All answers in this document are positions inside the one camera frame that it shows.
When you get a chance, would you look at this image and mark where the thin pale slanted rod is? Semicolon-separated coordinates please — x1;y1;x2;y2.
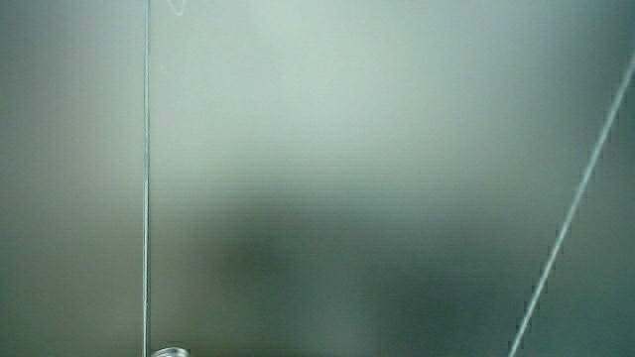
506;53;635;357

